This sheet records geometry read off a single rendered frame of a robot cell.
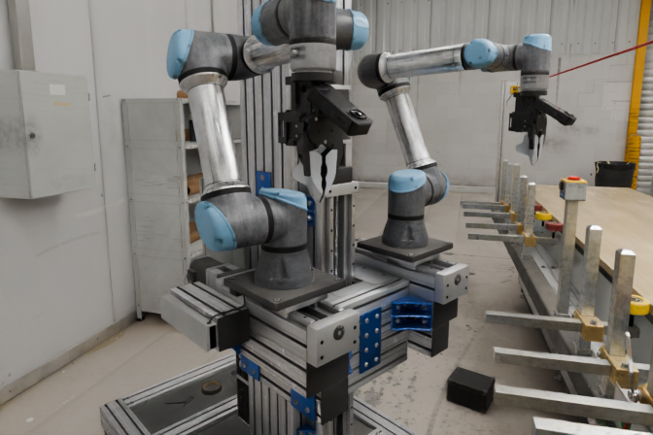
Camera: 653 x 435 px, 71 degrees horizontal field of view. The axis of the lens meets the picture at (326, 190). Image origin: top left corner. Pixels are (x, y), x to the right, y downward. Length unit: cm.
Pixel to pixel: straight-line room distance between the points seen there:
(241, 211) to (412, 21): 829
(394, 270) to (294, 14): 95
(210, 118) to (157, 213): 221
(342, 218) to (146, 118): 209
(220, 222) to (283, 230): 16
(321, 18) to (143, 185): 267
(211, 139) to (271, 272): 34
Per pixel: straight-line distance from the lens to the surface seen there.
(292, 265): 112
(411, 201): 144
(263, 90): 139
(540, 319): 163
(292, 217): 109
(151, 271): 343
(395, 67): 147
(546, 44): 145
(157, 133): 319
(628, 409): 120
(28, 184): 259
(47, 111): 264
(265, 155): 140
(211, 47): 117
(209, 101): 112
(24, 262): 291
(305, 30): 75
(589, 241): 162
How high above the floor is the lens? 145
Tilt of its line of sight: 9 degrees down
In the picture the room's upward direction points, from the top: straight up
